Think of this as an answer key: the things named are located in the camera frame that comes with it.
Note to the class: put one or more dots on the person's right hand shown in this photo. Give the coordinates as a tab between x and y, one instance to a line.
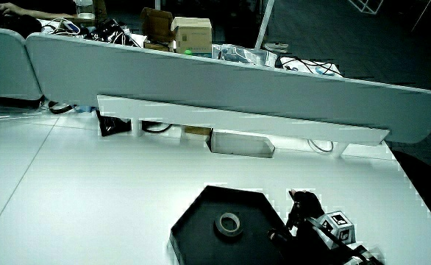
307	210

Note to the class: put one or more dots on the black tape roll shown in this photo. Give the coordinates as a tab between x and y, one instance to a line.
219	228

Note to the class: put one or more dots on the black hexagonal plate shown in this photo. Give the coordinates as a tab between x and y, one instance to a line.
197	239

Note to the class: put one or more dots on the dark tape roll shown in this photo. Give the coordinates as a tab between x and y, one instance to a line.
59	107

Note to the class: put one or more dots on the open white box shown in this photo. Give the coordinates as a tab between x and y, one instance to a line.
241	144

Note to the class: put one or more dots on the white desk shelf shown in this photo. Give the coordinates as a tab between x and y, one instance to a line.
237	119

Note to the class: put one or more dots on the white shoes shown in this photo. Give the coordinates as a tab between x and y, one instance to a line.
276	46

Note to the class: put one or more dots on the large grey desk divider panel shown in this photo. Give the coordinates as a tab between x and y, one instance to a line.
201	81

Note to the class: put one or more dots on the clear plastic bag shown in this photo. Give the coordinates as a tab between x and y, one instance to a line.
241	54

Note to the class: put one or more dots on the white pole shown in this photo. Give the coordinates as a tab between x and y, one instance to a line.
264	24

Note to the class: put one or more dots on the green ball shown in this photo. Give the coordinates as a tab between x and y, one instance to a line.
188	52

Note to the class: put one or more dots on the light cardboard box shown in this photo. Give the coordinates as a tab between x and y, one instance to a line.
193	37

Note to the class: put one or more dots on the small black plastic bag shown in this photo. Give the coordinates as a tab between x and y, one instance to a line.
110	126

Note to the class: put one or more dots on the brown open cardboard box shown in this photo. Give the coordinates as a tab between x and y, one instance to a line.
157	24

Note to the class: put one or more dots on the large black plastic bag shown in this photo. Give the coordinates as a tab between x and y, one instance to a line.
109	33

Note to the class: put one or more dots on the clear glass jar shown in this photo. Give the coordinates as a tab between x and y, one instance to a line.
85	9

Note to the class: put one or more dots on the small grey desk divider panel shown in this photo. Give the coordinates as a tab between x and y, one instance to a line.
2	62

